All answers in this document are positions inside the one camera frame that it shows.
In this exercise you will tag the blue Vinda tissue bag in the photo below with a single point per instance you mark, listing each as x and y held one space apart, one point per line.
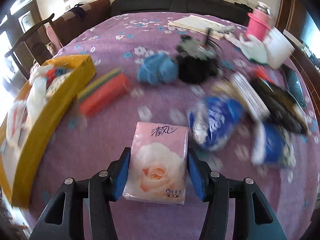
213 120

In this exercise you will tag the paper notebook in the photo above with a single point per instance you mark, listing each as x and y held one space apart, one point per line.
201 25

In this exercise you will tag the pink rose tissue pack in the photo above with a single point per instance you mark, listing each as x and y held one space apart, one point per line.
158 164

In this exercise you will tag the white plastic jar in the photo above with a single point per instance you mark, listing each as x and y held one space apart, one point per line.
278 48

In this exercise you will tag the yellow cardboard box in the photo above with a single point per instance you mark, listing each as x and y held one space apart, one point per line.
19 166

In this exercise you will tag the blue floral tissue pack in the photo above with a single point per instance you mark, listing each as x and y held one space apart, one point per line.
272 146

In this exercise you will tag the striped sponge stack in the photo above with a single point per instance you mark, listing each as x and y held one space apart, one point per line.
102 92

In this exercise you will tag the purple floral tablecloth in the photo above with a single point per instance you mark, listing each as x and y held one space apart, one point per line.
81 147

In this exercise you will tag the black snack bag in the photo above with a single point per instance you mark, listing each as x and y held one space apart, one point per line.
283 107

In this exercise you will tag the white work glove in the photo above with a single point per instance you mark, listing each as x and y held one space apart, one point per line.
253 49

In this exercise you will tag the black smartphone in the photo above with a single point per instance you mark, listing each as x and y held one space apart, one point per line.
293 85

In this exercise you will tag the brown armchair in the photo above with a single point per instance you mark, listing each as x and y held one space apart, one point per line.
69 26

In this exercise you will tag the pink thermos bottle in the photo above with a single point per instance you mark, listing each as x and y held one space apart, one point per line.
259 21

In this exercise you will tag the wooden chair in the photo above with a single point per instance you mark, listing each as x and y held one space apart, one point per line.
36 47

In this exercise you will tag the beige facial tissue pack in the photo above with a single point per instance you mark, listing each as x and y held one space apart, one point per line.
239 88

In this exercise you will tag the black sofa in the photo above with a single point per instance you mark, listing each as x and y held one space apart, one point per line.
234 12

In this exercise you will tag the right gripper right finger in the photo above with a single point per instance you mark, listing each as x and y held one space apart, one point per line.
254 216

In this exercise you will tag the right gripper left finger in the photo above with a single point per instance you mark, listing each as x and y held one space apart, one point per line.
62 218

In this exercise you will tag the white red plastic bag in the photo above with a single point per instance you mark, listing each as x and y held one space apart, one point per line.
16 131

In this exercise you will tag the blue cloth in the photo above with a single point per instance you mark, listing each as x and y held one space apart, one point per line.
158 69

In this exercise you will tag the black electric motor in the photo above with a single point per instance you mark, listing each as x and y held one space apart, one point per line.
197 59

